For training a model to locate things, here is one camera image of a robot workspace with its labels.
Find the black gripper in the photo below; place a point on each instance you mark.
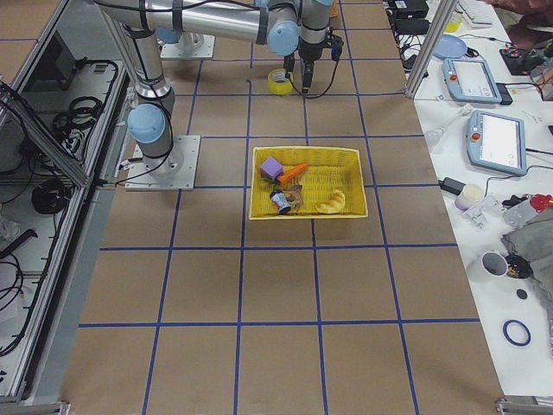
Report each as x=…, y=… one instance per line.
x=310, y=50

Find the yellow tape roll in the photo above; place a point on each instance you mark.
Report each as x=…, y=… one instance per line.
x=278, y=83

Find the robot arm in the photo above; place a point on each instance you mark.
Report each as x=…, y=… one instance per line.
x=149, y=122
x=287, y=28

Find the purple foam block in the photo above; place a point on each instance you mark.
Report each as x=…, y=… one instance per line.
x=270, y=168

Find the orange toy carrot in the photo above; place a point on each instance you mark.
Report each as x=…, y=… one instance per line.
x=289, y=175

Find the yellow woven basket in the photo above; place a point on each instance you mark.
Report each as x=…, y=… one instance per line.
x=329, y=168

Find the brown toy animal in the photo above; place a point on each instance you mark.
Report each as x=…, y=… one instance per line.
x=293, y=196

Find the small labelled bottle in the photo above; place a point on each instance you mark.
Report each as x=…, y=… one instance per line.
x=279, y=199

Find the toy croissant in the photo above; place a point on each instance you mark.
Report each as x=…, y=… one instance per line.
x=334, y=205

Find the light blue plate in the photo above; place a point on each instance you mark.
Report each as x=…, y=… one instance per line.
x=450, y=47

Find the far teach pendant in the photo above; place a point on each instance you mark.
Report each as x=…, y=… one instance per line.
x=470, y=81

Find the teach pendant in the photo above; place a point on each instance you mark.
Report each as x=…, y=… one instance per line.
x=470, y=81
x=496, y=142

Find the black power adapter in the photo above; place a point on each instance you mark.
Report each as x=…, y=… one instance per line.
x=451, y=185

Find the near teach pendant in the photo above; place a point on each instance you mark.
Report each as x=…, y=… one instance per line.
x=496, y=142

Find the white purple cup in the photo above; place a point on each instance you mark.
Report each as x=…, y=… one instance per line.
x=469, y=196

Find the white mug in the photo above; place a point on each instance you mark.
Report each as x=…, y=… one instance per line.
x=488, y=267

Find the grey cloth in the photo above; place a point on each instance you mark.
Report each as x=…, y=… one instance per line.
x=533, y=242

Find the black bowl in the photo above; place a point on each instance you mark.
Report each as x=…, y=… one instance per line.
x=518, y=267

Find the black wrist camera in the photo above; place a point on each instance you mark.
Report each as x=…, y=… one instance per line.
x=336, y=45

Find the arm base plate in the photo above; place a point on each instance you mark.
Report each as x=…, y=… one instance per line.
x=173, y=172
x=190, y=47

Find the aluminium frame post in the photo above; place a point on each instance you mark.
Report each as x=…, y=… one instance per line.
x=439, y=21

